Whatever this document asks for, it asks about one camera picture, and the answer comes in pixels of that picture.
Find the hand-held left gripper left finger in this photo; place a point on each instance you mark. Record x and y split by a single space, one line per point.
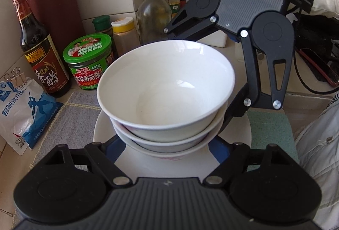
112 151

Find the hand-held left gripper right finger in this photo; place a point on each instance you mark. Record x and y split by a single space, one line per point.
219 149

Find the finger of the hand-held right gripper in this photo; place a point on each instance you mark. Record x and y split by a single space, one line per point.
174 27
238 110

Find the white bowl pink flowers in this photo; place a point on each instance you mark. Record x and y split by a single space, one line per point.
164 92
124 132
180 155

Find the white plate fruit print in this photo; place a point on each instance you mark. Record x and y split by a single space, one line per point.
159 167

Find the clear bottle red cap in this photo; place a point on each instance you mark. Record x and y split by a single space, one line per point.
153 18

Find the white box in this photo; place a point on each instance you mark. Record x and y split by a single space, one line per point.
214 39

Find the grey checked towel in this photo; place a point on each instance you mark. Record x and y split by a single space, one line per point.
74 118

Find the yellow lid spice jar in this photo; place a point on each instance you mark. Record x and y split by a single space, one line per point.
124 36

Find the dark jar green cap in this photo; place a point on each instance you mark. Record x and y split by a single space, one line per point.
103 31

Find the black device red edge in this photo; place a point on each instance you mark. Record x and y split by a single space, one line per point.
317 65

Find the white blue salt bag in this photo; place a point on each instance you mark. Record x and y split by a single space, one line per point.
26 118

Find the green lid sauce jar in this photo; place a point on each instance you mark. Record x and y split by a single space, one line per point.
87 60

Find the person's white jacket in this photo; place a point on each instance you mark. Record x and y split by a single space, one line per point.
317 166

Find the binder clip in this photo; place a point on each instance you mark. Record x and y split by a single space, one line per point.
17 77

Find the dark vinegar bottle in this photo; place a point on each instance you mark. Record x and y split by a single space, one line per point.
39 55

